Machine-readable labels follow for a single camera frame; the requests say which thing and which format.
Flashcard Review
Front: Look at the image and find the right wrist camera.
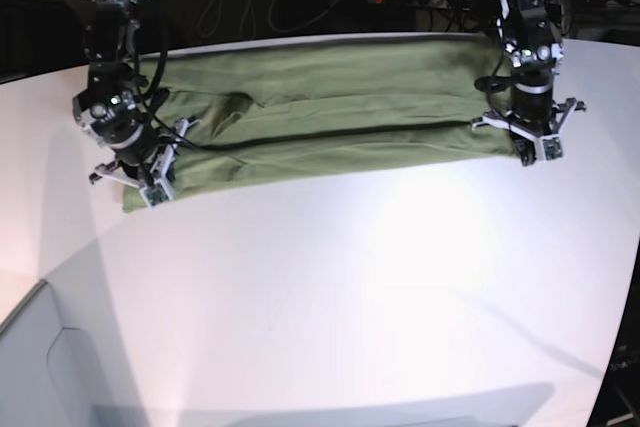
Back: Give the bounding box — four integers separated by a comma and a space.
139, 186, 170, 209

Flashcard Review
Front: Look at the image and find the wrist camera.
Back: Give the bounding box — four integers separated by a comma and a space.
139, 186, 170, 209
536, 135, 564, 162

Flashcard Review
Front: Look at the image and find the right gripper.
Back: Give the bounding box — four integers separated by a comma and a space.
89, 117, 200, 200

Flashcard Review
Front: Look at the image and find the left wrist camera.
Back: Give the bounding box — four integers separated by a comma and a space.
536, 135, 564, 162

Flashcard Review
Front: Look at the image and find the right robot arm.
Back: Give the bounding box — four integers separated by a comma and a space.
73, 0, 198, 208

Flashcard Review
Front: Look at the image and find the green T-shirt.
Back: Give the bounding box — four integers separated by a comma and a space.
120, 34, 526, 213

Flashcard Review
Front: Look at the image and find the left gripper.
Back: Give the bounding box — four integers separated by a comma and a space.
471, 81, 586, 167

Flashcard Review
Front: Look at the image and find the grey coiled cable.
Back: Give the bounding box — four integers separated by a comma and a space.
195, 0, 341, 39

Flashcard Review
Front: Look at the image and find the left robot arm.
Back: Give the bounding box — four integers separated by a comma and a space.
472, 0, 586, 167

